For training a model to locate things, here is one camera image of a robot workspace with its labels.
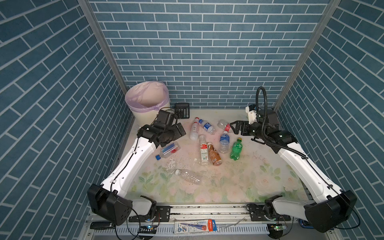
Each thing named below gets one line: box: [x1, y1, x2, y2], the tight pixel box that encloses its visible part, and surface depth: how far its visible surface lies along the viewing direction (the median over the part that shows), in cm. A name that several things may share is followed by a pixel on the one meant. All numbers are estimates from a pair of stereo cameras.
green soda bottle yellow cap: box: [230, 137, 243, 161], surface depth 96 cm
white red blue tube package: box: [173, 219, 217, 234], surface depth 71 cm
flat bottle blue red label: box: [155, 143, 181, 161], surface depth 96 cm
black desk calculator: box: [174, 102, 190, 119], surface depth 121 cm
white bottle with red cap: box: [190, 117, 200, 141], surface depth 104 cm
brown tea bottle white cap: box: [207, 142, 223, 166], surface depth 91 cm
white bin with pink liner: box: [125, 81, 171, 127], surface depth 98 cm
